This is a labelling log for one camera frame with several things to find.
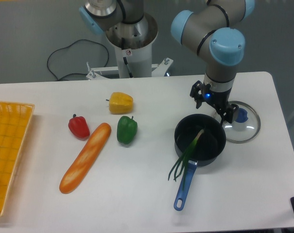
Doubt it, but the red bell pepper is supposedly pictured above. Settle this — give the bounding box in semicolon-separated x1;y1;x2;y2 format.
68;114;90;140

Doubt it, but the black cable on floor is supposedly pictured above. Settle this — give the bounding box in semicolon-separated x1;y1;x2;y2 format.
47;39;110;82

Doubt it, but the green spring onion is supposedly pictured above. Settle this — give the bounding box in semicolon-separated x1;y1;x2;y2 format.
168;129;205;181

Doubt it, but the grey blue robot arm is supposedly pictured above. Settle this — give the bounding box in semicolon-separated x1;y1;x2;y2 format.
79;0;255;123

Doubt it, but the yellow bell pepper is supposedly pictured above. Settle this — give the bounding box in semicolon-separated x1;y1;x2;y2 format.
106;92;134;114

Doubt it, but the yellow woven basket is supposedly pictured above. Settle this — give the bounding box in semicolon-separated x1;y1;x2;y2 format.
0;101;35;216

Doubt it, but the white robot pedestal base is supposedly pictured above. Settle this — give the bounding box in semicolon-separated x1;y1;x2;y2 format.
86;13;173;80

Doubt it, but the glass pot lid blue knob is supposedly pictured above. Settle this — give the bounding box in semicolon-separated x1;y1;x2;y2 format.
213;100;261;144

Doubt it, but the orange baguette bread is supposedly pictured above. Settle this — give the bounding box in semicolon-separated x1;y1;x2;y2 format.
59;122;111;194

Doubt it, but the dark pot blue handle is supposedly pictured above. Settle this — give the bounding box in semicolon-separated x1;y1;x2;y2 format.
173;114;226;211

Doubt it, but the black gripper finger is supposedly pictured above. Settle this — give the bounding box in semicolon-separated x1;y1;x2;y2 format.
190;81;204;109
216;103;239;124

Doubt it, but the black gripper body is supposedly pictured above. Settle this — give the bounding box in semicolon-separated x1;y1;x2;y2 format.
201;84;232;110

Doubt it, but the green bell pepper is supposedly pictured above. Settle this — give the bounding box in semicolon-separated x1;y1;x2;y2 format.
117;116;138;145

